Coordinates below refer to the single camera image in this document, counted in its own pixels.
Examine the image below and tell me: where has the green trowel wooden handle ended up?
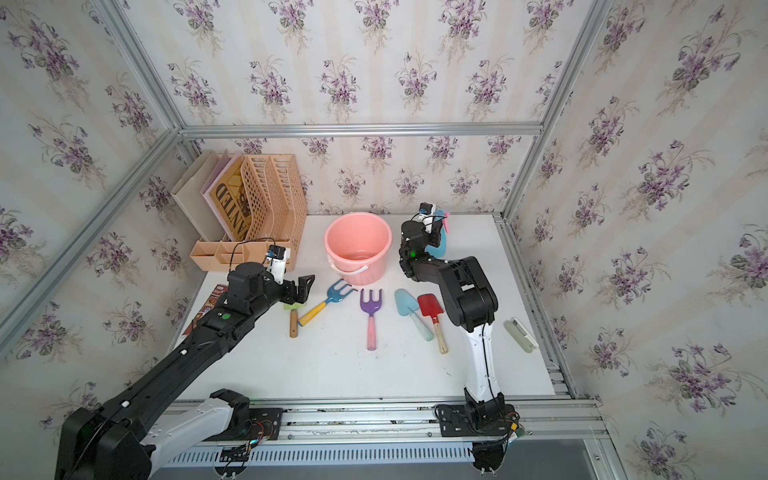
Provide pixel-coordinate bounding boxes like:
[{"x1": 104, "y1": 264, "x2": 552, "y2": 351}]
[{"x1": 284, "y1": 303, "x2": 304, "y2": 338}]

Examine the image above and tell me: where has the light blue plastic trowel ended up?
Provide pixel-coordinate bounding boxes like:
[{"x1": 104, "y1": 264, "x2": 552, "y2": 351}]
[{"x1": 394, "y1": 289, "x2": 434, "y2": 342}]

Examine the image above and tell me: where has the purple rake pink handle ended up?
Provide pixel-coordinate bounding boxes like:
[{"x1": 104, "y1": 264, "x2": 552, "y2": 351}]
[{"x1": 359, "y1": 289, "x2": 383, "y2": 351}]

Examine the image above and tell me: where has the red shovel wooden handle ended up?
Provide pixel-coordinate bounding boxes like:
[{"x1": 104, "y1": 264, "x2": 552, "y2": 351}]
[{"x1": 417, "y1": 294, "x2": 449, "y2": 354}]

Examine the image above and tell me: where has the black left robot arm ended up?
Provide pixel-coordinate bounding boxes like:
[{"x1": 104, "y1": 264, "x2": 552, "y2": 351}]
[{"x1": 54, "y1": 262, "x2": 315, "y2": 479}]

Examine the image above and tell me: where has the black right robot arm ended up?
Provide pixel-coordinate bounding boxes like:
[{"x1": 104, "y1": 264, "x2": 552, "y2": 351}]
[{"x1": 399, "y1": 216, "x2": 508, "y2": 430}]

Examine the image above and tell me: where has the blue spray bottle pink trigger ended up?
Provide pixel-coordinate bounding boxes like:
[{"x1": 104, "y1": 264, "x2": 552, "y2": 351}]
[{"x1": 426, "y1": 209, "x2": 448, "y2": 259}]

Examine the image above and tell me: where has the pink plastic bucket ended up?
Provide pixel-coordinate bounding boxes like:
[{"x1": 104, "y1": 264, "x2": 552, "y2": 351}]
[{"x1": 324, "y1": 212, "x2": 393, "y2": 286}]

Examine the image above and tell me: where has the red brown flat box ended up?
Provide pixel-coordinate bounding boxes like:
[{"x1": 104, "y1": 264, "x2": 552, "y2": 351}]
[{"x1": 182, "y1": 284, "x2": 228, "y2": 337}]

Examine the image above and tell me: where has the beige plastic file organizer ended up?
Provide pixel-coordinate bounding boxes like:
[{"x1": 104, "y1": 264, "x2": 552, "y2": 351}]
[{"x1": 190, "y1": 153, "x2": 308, "y2": 272}]

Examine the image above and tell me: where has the yellow lettered book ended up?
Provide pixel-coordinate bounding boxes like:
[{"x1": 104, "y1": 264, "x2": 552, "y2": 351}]
[{"x1": 214, "y1": 156, "x2": 252, "y2": 241}]

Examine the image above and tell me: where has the pale green rectangular block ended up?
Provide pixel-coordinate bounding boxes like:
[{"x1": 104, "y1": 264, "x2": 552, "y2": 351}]
[{"x1": 504, "y1": 317, "x2": 539, "y2": 353}]

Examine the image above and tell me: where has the pink folder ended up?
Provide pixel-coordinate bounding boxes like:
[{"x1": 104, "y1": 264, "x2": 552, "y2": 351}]
[{"x1": 199, "y1": 151, "x2": 232, "y2": 241}]

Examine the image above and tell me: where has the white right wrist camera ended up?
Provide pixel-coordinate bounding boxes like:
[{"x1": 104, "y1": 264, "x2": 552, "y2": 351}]
[{"x1": 414, "y1": 202, "x2": 446, "y2": 233}]

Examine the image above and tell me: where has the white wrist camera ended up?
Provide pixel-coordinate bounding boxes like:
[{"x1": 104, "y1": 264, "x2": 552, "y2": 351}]
[
  {"x1": 266, "y1": 244, "x2": 291, "y2": 284},
  {"x1": 414, "y1": 202, "x2": 446, "y2": 233}
]

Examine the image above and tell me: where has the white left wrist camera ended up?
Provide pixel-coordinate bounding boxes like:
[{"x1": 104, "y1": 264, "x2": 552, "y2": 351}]
[{"x1": 266, "y1": 244, "x2": 291, "y2": 284}]

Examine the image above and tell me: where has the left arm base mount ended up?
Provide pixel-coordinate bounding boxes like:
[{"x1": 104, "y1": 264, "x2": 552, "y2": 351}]
[{"x1": 210, "y1": 389, "x2": 284, "y2": 466}]

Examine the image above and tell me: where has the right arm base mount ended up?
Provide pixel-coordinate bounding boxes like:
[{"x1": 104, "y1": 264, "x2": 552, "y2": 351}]
[{"x1": 433, "y1": 402, "x2": 527, "y2": 474}]

